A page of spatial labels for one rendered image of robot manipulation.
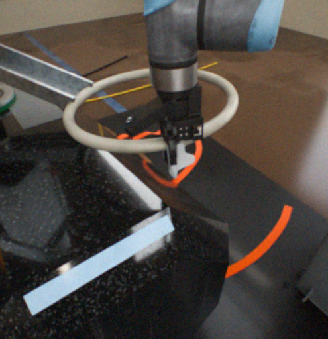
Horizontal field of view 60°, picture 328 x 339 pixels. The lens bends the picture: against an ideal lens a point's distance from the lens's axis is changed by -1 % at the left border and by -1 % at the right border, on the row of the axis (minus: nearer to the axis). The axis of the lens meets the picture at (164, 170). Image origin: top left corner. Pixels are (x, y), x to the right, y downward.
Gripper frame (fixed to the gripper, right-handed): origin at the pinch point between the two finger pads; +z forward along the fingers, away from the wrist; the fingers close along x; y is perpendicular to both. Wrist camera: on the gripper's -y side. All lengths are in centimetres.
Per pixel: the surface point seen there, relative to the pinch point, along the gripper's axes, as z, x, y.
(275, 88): 91, 214, 165
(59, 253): 4.1, -15.0, -25.6
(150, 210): 4.9, -7.9, -6.4
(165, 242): 10.0, -13.5, -4.5
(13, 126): 1, 37, -43
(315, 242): 92, 26, 84
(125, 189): 4.4, 0.3, -11.0
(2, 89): -3, 61, -50
